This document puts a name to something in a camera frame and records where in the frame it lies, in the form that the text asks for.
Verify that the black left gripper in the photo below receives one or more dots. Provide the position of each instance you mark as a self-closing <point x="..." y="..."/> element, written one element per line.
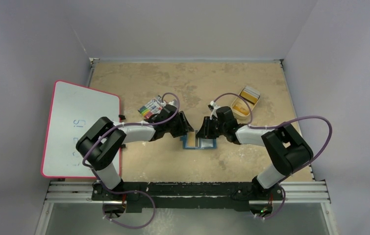
<point x="184" y="128"/>

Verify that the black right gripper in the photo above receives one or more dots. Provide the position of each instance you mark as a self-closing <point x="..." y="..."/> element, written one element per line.
<point x="210" y="125"/>

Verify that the gold credit card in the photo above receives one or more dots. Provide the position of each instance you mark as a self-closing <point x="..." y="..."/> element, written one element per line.
<point x="192" y="141"/>

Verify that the blue card holder wallet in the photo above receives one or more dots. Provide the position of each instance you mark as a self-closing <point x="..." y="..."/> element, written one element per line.
<point x="203" y="143"/>

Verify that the beige oval card tray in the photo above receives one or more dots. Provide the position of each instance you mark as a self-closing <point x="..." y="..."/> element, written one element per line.
<point x="241" y="110"/>

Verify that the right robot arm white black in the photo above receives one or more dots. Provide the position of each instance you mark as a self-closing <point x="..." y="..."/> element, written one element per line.
<point x="287" y="149"/>

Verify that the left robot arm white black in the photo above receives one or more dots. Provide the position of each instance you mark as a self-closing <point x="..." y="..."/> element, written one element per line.
<point x="100" y="144"/>

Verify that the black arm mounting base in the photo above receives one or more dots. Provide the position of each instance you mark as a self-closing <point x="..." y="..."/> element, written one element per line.
<point x="239" y="196"/>

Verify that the pack of coloured markers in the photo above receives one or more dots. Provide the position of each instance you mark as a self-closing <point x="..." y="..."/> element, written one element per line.
<point x="154" y="106"/>

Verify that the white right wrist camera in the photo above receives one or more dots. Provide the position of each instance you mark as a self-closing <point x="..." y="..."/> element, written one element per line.
<point x="213" y="106"/>

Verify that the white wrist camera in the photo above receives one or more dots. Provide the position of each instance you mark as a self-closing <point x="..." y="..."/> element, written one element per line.
<point x="213" y="106"/>
<point x="174" y="103"/>

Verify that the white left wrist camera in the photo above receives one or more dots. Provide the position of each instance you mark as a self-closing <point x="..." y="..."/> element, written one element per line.
<point x="174" y="103"/>

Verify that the whiteboard with pink frame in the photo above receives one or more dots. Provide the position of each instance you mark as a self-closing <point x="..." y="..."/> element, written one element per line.
<point x="74" y="109"/>

